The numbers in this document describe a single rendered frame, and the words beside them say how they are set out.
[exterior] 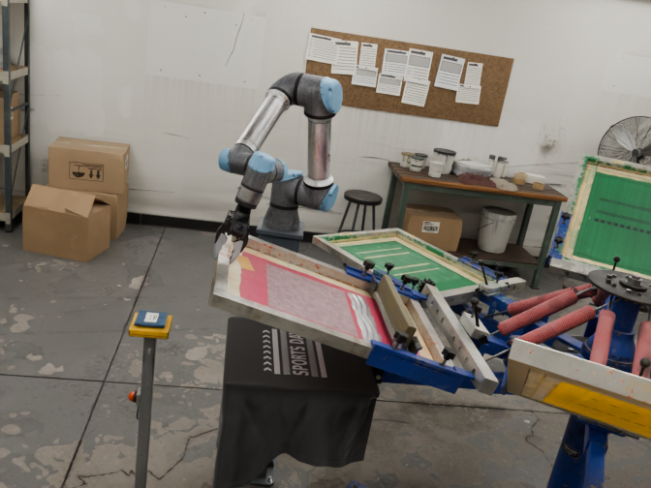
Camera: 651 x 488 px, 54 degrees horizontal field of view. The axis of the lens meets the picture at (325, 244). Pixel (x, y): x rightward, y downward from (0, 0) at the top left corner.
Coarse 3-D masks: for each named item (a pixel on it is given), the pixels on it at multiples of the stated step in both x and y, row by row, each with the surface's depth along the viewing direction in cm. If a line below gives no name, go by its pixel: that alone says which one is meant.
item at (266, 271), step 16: (256, 256) 223; (256, 272) 209; (272, 272) 215; (288, 272) 222; (288, 288) 208; (304, 288) 215; (320, 288) 221; (336, 288) 228; (336, 304) 213; (368, 304) 226; (384, 320) 218
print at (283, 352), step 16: (272, 336) 222; (288, 336) 224; (272, 352) 212; (288, 352) 213; (304, 352) 215; (320, 352) 217; (272, 368) 203; (288, 368) 204; (304, 368) 206; (320, 368) 207
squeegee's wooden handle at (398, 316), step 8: (384, 280) 227; (384, 288) 225; (392, 288) 220; (384, 296) 221; (392, 296) 214; (384, 304) 219; (392, 304) 211; (400, 304) 207; (392, 312) 209; (400, 312) 203; (392, 320) 206; (400, 320) 200; (408, 320) 196; (400, 328) 198; (408, 328) 193; (416, 328) 194; (408, 344) 195
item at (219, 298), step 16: (256, 240) 227; (224, 256) 201; (272, 256) 229; (288, 256) 230; (304, 256) 234; (224, 272) 189; (320, 272) 234; (336, 272) 234; (224, 288) 179; (368, 288) 238; (208, 304) 174; (224, 304) 174; (240, 304) 175; (256, 304) 178; (416, 304) 237; (256, 320) 177; (272, 320) 178; (288, 320) 178; (304, 320) 182; (416, 320) 228; (304, 336) 180; (320, 336) 181; (336, 336) 181; (352, 336) 186; (432, 336) 214; (352, 352) 184; (368, 352) 184; (432, 352) 207
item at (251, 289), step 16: (240, 288) 193; (256, 288) 198; (272, 288) 203; (272, 304) 191; (288, 304) 196; (304, 304) 202; (320, 304) 207; (320, 320) 195; (336, 320) 200; (352, 320) 206; (384, 336) 205
